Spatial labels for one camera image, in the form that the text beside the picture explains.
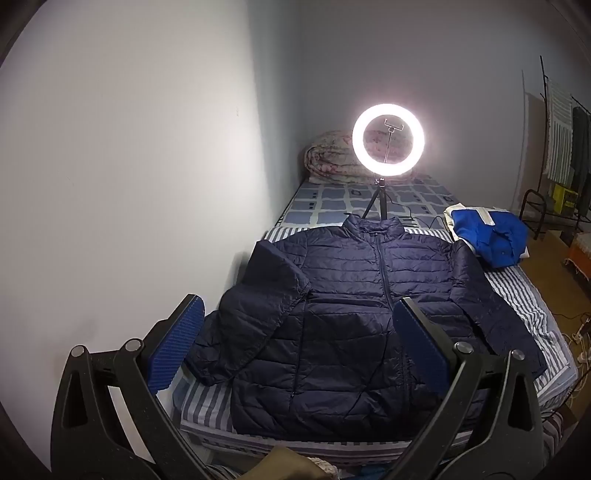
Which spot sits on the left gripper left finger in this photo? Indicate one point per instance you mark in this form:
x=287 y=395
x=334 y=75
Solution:
x=87 y=438

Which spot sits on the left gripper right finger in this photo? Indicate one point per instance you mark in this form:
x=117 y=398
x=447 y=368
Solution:
x=507 y=440

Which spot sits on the navy quilted puffer jacket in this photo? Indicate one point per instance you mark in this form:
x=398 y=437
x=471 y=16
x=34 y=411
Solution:
x=360 y=313

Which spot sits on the black metal clothes rack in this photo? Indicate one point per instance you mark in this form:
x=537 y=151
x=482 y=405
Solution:
x=536 y=205

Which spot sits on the olive cloth at bottom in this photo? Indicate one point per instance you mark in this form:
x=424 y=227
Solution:
x=283 y=463

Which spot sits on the folded blue white jacket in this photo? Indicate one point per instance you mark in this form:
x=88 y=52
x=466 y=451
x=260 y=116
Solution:
x=497 y=236

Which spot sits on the orange stool with cushion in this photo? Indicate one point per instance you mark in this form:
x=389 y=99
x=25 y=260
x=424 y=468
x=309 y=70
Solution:
x=578 y=257

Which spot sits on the yellow box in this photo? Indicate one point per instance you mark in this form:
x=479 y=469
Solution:
x=564 y=200

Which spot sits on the black light tripod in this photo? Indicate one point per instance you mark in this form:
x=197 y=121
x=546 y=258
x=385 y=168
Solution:
x=380 y=195

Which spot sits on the white striped hanging towel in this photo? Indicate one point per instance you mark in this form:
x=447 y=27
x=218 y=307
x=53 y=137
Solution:
x=559 y=134

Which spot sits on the dark hanging garment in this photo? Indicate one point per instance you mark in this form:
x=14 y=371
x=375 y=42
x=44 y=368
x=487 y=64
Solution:
x=580 y=161

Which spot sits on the blue checkered bed sheet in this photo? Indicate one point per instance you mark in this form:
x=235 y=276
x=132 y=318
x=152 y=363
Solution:
x=419 y=201

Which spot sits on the rolled floral quilt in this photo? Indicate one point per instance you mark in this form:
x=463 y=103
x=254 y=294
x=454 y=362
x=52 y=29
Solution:
x=330 y=158

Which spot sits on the phone holder clip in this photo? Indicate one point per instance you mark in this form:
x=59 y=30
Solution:
x=393 y=127

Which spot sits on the white ring light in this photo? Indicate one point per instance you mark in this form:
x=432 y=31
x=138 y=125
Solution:
x=373 y=119

